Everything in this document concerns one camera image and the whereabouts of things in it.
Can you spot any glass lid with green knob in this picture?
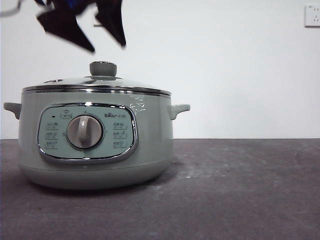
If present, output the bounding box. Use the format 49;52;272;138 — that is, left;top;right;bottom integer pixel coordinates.
21;60;173;97

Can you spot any pale green electric cooking pot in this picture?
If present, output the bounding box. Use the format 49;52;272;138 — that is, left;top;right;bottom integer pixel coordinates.
3;89;191;191

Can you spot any thin grey cable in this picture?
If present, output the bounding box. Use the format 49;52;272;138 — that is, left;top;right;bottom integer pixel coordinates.
0;0;23;18

